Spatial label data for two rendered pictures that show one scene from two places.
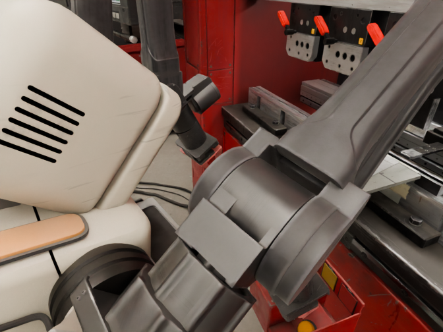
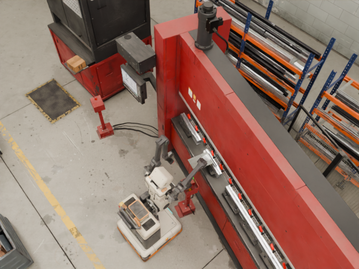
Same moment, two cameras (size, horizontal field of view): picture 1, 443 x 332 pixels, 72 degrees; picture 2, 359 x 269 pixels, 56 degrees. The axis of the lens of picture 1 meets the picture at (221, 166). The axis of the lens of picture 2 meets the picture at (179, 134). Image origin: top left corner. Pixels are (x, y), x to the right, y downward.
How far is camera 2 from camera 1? 356 cm
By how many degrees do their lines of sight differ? 24
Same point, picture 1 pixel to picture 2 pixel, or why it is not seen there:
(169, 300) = (174, 194)
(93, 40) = (168, 179)
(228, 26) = (173, 100)
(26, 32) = (165, 181)
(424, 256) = (211, 177)
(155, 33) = (165, 154)
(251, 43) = (180, 101)
